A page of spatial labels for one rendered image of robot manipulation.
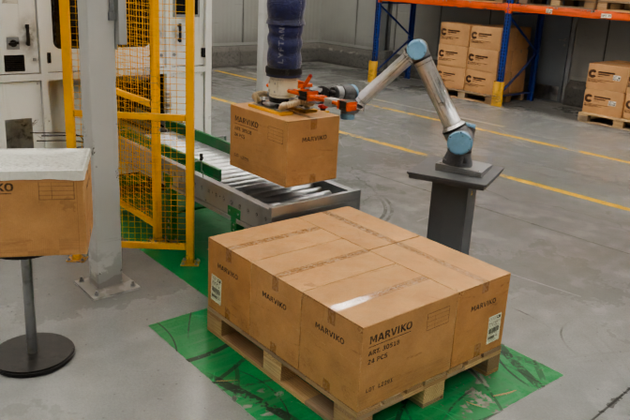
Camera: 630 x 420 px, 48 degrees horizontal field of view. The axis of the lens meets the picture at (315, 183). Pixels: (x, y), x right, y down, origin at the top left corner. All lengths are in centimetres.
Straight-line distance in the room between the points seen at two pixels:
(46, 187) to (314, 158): 166
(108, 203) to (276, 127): 108
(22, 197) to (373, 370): 169
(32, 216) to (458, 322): 199
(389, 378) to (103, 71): 227
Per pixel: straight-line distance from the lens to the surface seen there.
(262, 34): 727
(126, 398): 347
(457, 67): 1223
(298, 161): 417
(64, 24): 458
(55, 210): 333
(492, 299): 355
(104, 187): 427
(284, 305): 330
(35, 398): 355
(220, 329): 386
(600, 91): 1103
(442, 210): 454
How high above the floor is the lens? 190
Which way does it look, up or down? 17 degrees down
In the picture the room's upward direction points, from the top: 3 degrees clockwise
